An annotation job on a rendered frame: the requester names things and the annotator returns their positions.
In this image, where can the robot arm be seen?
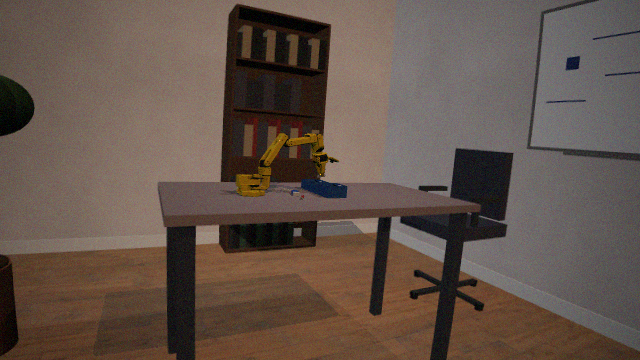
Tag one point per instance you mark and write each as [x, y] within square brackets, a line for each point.
[248, 181]

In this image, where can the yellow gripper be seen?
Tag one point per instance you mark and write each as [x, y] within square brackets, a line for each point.
[320, 159]

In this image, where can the blue bin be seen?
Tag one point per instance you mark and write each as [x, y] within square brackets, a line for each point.
[325, 189]

